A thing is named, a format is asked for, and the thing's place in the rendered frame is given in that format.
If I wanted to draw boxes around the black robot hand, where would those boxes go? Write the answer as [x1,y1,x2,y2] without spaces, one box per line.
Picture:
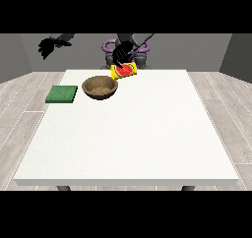
[112,39,136,70]
[37,34,73,60]

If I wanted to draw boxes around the grey robot trunk purple rings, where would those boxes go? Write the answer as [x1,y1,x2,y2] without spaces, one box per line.
[100,33,153,71]

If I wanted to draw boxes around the brown wooden bowl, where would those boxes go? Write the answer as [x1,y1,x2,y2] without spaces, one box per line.
[81,75,119,101]

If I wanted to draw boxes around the green square pad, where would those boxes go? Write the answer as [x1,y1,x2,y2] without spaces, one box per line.
[44,85,79,104]

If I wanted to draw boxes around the yellow cup with melon print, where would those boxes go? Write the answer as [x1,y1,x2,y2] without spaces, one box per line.
[109,61,138,81]

